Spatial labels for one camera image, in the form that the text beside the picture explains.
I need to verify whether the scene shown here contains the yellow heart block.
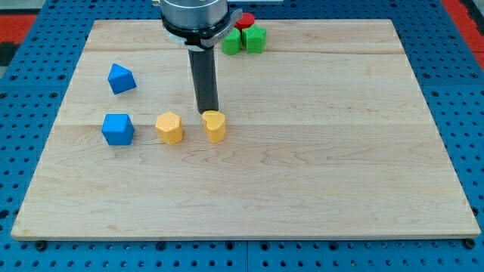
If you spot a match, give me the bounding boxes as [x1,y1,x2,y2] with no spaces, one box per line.
[202,110,226,144]

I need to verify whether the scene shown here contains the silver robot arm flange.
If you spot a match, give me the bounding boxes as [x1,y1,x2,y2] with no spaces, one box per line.
[159,0,243,51]

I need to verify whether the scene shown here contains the blue cube block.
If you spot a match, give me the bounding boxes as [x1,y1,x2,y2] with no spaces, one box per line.
[101,113,135,146]

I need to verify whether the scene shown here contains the light wooden board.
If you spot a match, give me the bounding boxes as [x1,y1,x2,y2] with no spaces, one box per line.
[11,20,481,241]

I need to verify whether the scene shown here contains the green star block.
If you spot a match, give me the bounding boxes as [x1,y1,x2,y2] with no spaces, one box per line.
[242,24,267,54]

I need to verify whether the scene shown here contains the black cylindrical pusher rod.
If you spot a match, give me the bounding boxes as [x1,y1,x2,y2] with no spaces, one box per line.
[188,48,219,114]

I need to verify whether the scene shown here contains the blue triangle block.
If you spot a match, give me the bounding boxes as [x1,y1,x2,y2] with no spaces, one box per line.
[107,63,137,94]

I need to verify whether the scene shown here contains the red cylinder block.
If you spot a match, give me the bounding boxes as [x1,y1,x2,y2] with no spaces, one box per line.
[234,12,256,31]

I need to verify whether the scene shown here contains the yellow hexagon block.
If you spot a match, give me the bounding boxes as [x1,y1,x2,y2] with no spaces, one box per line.
[155,111,184,145]

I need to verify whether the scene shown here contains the green half-round block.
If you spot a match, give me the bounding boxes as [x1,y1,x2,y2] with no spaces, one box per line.
[222,28,241,55]

